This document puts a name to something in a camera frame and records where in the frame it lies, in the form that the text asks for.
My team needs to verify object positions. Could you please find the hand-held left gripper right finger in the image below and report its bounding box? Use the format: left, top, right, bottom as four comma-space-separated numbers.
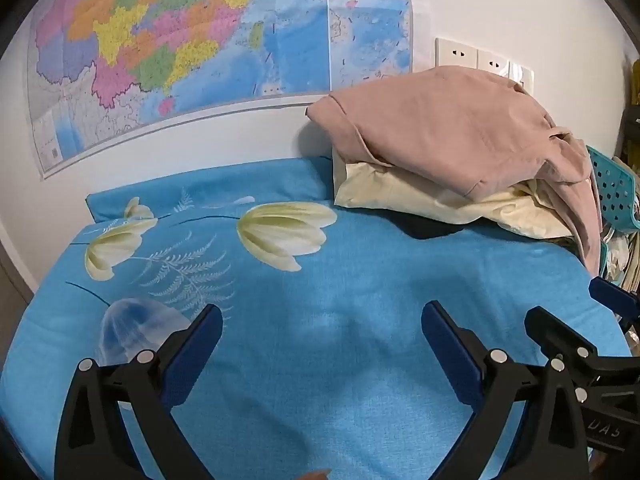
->
421, 301, 589, 480

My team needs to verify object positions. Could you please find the colourful wall map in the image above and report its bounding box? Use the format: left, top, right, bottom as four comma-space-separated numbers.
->
27, 0, 415, 181

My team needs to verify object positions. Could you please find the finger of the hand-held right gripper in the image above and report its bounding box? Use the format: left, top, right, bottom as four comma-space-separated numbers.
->
524, 306, 601, 376
589, 277, 640, 333

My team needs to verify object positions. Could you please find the pink coat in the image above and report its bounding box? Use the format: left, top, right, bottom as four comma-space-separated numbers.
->
306, 66, 603, 278

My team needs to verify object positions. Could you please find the white wall socket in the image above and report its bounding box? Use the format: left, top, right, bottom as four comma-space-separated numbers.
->
509, 62, 535, 96
477, 49, 511, 79
435, 37, 479, 69

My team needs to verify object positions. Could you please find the cream garment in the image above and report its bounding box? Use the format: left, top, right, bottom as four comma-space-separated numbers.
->
332, 160, 573, 241

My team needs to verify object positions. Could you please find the blue floral bed sheet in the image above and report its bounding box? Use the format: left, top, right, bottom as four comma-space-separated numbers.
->
0, 156, 633, 480

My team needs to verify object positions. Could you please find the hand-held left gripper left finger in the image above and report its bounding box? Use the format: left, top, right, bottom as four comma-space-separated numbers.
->
55, 304, 224, 480

